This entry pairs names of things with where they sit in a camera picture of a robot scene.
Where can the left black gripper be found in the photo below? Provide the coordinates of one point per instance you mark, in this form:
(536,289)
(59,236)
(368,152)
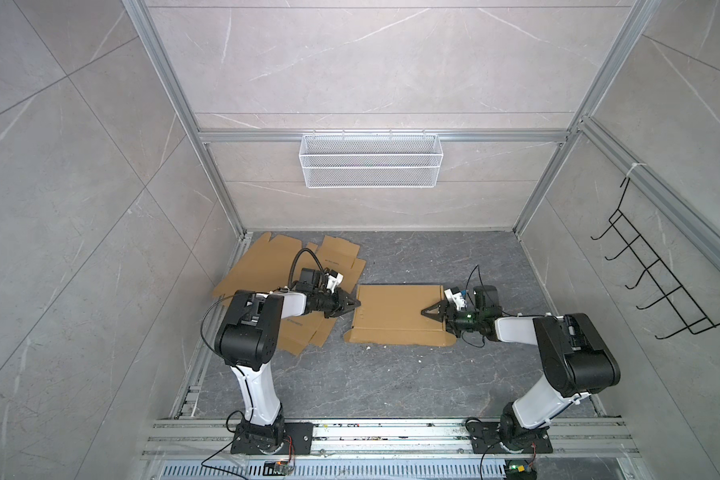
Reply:
(341,303)

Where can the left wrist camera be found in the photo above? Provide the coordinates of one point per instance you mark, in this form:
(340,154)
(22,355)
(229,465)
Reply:
(332,280)

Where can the left flat cardboard stack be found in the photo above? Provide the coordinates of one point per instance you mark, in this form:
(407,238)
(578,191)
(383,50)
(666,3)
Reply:
(268,264)

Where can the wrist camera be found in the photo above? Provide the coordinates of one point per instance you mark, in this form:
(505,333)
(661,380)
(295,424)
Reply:
(332,280)
(455,298)

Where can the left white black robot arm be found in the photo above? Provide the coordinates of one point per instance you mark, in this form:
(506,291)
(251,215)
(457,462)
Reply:
(248,335)

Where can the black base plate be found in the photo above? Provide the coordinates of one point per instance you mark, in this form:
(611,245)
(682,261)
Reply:
(502,437)
(279,438)

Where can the black wire hook rack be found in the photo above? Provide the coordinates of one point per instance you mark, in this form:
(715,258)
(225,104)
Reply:
(671,291)

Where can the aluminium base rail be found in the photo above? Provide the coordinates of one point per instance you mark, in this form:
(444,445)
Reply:
(566,438)

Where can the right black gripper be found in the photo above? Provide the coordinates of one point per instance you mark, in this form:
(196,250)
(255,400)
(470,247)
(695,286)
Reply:
(445,309)

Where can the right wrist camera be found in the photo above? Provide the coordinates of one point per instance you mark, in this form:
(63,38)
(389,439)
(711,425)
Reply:
(455,298)

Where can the brown cardboard box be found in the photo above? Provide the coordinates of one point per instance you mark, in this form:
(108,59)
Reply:
(391,315)

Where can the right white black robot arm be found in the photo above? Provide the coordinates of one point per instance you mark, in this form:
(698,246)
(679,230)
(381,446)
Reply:
(576,362)

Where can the right small circuit board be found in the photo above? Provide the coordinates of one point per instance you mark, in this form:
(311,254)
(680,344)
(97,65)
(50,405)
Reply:
(520,470)

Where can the small circuit board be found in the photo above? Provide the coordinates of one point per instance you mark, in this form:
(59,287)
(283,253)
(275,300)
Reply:
(520,470)
(278,468)

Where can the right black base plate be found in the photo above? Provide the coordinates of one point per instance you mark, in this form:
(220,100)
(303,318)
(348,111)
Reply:
(502,437)

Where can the white wire mesh basket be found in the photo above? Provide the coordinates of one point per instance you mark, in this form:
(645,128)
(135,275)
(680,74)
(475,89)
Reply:
(354,161)

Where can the slotted grey cable duct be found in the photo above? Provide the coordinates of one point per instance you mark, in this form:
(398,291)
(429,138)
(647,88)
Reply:
(341,469)

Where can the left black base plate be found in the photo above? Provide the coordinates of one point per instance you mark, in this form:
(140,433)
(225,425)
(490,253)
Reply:
(279,438)

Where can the left small circuit board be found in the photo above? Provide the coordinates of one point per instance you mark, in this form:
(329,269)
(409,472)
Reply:
(278,468)

